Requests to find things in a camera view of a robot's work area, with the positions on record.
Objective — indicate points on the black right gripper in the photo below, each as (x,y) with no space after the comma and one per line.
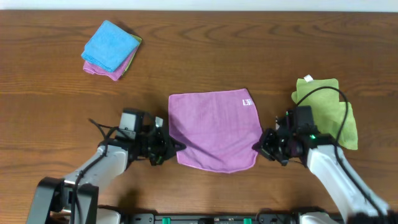
(270,145)

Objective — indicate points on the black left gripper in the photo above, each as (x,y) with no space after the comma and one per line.
(163,144)

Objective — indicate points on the purple microfiber cloth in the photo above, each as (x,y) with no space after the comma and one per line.
(217,129)

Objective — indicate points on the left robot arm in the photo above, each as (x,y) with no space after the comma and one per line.
(74,197)

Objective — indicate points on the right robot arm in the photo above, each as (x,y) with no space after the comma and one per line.
(355,201)

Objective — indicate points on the white label on purple cloth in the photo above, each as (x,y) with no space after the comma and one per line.
(247,102)

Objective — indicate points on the white cloth tag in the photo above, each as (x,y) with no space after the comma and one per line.
(308,78)

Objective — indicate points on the folded purple cloth in stack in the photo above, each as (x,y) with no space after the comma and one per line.
(115,75)

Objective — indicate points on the folded green cloth in stack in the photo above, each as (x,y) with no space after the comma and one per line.
(135,46)

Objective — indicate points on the folded blue cloth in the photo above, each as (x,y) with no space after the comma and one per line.
(108,47)

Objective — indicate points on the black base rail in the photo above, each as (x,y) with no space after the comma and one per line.
(261,218)

